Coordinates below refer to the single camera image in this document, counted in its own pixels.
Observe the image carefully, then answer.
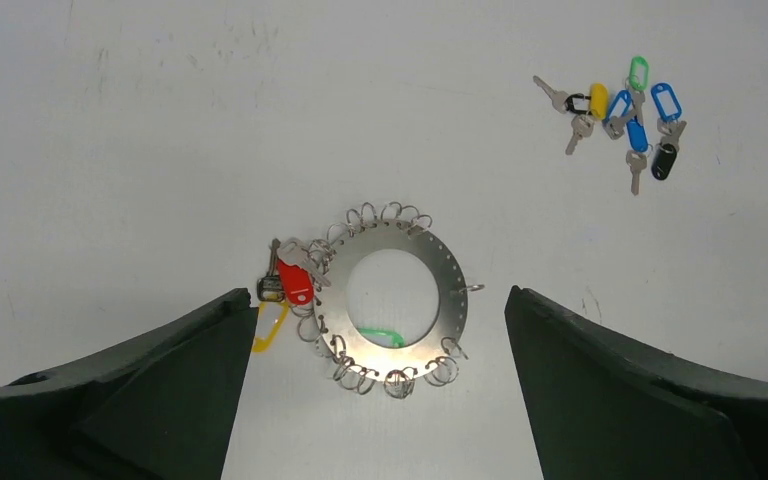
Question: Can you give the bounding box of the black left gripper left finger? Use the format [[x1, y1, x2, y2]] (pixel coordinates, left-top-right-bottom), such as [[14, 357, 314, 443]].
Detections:
[[0, 288, 258, 479]]

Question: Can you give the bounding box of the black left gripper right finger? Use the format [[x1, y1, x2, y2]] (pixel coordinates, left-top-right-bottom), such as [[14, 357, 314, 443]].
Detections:
[[505, 286, 768, 479]]

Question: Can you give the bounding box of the yellow key tag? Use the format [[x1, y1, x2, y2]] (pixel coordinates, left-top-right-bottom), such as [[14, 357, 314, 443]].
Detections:
[[588, 83, 610, 120], [251, 301, 290, 353]]

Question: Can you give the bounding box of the red key tag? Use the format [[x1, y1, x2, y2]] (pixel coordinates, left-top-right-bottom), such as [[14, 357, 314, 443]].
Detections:
[[276, 260, 314, 306]]

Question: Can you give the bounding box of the silver metal ring disc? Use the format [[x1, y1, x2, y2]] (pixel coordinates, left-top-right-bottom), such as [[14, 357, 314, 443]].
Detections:
[[277, 201, 483, 400]]

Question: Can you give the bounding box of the green key tag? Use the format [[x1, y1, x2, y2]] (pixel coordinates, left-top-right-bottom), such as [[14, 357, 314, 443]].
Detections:
[[628, 56, 650, 92], [357, 327, 406, 349]]

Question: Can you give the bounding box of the loose black key tag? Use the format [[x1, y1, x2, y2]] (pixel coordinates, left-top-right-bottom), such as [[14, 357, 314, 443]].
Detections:
[[651, 143, 678, 181]]

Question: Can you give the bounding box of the loose blue key tag middle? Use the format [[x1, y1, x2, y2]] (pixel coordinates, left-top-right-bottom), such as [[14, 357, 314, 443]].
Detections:
[[626, 117, 649, 153]]

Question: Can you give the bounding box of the loose blue key tag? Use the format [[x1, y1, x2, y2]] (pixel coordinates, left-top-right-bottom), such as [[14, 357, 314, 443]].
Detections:
[[603, 89, 633, 125], [626, 117, 649, 153], [650, 82, 683, 123]]

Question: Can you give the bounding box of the loose blue key tag right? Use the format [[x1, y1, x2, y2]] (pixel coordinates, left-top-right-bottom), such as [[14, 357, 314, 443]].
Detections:
[[650, 82, 683, 123]]

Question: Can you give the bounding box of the loose yellow key tag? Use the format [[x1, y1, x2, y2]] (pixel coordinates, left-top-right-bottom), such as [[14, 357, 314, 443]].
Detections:
[[588, 83, 610, 120]]

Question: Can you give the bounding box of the loose blue key tag left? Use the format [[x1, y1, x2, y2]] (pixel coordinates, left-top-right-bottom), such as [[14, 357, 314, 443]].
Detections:
[[603, 89, 633, 125]]

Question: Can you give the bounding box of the loose green key tag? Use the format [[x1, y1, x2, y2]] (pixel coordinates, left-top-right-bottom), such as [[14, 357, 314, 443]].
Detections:
[[628, 56, 650, 92]]

